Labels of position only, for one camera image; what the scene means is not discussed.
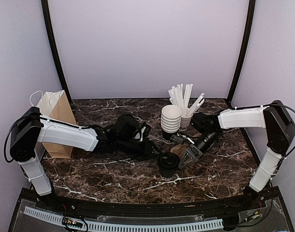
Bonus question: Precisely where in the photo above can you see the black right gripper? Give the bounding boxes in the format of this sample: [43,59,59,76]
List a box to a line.
[178,130,221,169]

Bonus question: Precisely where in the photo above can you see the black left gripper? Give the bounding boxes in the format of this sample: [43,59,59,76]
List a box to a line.
[117,138,162,162]

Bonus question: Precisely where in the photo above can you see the black plastic cup lid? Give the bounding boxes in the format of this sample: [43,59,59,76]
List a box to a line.
[158,152,180,172]

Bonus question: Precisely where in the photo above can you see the black paper coffee cup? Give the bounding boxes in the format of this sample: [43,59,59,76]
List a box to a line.
[159,168,177,178]

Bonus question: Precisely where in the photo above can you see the brown paper bag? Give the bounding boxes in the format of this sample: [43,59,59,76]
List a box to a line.
[29,89,78,160]

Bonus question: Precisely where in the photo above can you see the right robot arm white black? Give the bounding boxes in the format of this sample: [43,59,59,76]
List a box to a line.
[178,100,295,210]

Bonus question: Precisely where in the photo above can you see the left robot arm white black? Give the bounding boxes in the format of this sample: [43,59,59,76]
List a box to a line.
[3,107,161,211]

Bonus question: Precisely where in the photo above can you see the brown pulp cup carrier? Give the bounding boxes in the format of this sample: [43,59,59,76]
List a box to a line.
[171,133,214,158]

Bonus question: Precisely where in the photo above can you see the stack of black paper cups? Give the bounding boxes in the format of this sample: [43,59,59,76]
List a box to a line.
[161,105,182,144]

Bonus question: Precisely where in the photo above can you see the bundle of white wrapped straws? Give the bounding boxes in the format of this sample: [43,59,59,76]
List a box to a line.
[168,84,205,117]

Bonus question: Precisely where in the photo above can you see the grey cable duct rail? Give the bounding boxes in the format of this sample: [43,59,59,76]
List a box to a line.
[23,206,223,232]

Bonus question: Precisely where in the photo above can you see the black left frame post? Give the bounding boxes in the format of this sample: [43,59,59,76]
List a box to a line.
[41,0,72,103]

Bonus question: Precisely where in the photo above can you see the black enclosure frame post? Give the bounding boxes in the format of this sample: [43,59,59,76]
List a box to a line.
[227,0,256,103]

